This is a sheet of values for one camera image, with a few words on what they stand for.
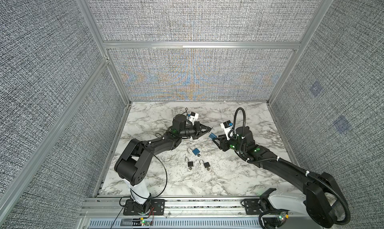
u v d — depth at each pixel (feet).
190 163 2.88
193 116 2.68
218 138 2.72
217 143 2.55
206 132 2.62
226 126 2.35
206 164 2.88
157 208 2.41
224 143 2.34
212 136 2.62
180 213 2.40
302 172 1.51
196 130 2.48
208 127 2.68
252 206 2.40
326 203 1.33
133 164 1.54
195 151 3.03
